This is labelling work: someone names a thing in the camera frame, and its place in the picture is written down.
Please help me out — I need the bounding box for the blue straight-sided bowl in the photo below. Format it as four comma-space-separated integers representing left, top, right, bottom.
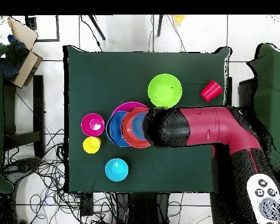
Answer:
130, 111, 147, 141

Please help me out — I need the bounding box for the orange bowl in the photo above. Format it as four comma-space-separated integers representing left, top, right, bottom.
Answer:
121, 107, 152, 149

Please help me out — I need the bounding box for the large magenta bowl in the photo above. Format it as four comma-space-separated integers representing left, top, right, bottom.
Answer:
111, 101, 149, 116

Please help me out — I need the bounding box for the large blue bowl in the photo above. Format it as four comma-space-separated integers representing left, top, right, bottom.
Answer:
106, 110, 131, 148

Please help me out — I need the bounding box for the green bowl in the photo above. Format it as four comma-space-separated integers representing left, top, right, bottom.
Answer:
147, 73, 183, 109

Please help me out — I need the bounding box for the small crimson bowl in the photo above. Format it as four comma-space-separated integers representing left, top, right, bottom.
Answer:
80, 113, 106, 138

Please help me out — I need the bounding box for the small ribbed light blue bowl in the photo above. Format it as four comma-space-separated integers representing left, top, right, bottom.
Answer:
104, 157, 130, 182

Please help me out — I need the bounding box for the red cup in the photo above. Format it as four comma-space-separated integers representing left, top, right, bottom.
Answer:
199, 79, 224, 103

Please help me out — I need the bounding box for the yellow cup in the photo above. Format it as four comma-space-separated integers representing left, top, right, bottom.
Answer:
82, 136, 102, 154

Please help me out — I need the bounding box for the dark green tablecloth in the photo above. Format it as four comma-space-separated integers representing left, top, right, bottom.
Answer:
62, 44, 232, 195

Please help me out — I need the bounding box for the black floor box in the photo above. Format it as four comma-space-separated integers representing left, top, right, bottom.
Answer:
79, 192, 95, 217

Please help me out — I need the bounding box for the black tripod leg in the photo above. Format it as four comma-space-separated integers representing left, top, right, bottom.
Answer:
87, 15, 106, 41
156, 14, 164, 37

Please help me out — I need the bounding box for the yellow object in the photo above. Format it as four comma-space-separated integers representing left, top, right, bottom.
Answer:
173, 14, 186, 25

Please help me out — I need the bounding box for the cardboard box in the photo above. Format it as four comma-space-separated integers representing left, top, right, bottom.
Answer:
6, 17, 44, 89

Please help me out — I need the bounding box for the dark blue cloth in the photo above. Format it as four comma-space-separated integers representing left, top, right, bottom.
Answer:
0, 34, 30, 80

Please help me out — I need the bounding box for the cable bundle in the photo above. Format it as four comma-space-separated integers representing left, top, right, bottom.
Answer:
2, 128, 122, 224

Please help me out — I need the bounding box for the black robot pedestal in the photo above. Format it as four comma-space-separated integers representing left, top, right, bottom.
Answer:
115, 192, 172, 224

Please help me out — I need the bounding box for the black stool frame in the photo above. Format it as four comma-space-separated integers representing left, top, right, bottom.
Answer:
3, 74, 46, 159

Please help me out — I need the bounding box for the black square frame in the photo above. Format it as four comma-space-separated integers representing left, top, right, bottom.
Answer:
24, 15, 61, 43

